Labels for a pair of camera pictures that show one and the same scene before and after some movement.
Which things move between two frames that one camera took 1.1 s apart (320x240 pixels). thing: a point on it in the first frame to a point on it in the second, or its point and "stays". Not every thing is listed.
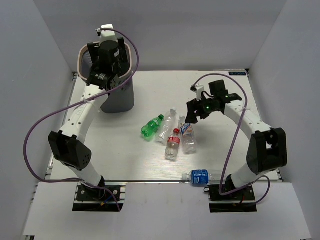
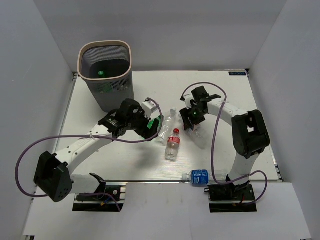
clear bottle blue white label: [189, 141] to [197, 138]
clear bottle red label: [173, 142] stays
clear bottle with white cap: [170, 122] stays
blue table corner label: [237, 73] stays
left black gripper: [93, 48] to [145, 132]
